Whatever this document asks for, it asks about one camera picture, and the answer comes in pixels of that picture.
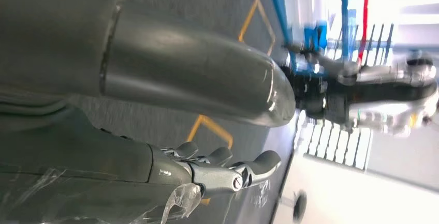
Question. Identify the white slatted rack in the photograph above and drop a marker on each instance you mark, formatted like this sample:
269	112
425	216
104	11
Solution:
329	140

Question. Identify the blue steel shelf rack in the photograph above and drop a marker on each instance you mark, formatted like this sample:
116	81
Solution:
279	10

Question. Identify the red barrier belt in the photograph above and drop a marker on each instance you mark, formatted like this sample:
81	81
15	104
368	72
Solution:
365	10

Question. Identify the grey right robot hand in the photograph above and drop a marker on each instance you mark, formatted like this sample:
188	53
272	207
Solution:
205	71

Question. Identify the black silver humanoid robot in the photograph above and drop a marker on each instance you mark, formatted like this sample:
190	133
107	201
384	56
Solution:
377	92

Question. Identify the white rolling partition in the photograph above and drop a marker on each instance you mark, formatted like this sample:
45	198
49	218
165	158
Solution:
360	198

